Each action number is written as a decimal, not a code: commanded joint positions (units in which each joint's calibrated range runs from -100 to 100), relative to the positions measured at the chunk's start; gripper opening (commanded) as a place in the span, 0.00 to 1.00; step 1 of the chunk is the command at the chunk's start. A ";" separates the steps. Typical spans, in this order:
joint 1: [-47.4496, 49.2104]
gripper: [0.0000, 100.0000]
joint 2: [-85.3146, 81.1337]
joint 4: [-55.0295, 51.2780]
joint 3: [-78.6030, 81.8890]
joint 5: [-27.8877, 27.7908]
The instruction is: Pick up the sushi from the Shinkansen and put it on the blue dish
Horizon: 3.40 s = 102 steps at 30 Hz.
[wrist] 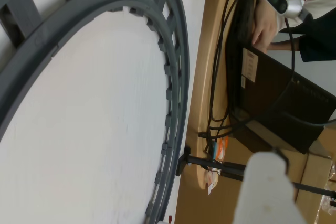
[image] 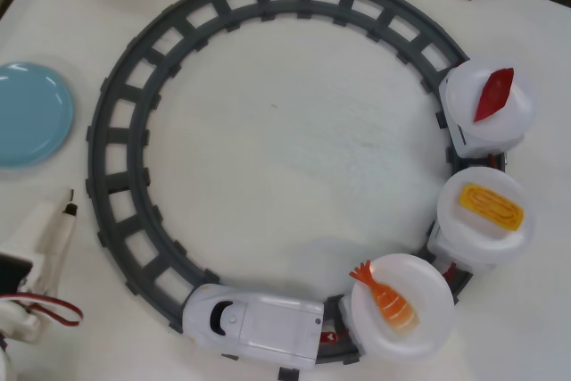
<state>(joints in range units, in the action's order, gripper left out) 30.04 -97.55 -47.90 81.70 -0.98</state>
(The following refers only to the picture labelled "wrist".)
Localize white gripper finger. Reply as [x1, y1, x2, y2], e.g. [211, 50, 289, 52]
[232, 148, 313, 224]

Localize person's bare hand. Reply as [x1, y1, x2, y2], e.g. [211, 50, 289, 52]
[251, 0, 278, 54]

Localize brown cardboard box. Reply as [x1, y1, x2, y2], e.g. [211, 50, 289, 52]
[295, 152, 334, 205]

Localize white paper tag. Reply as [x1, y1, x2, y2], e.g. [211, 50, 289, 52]
[204, 168, 221, 196]

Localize crinkled clear plastic bag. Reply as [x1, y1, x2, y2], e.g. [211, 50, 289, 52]
[321, 163, 336, 216]

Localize black metal clamp bar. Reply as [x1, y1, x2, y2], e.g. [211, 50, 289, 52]
[177, 145, 336, 200]

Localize black rectangular box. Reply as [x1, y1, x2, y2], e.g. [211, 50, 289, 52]
[226, 44, 336, 155]

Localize dark garment sleeve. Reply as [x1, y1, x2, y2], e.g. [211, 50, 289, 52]
[298, 7, 336, 62]

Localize orange and blue cable tags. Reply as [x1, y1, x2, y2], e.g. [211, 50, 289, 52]
[211, 136, 229, 162]

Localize black camera cable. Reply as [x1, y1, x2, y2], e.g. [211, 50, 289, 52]
[207, 16, 297, 143]

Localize thin black cable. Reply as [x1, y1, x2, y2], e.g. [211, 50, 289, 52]
[207, 0, 236, 141]

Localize thick black cable bundle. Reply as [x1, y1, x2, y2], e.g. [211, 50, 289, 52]
[225, 0, 257, 122]

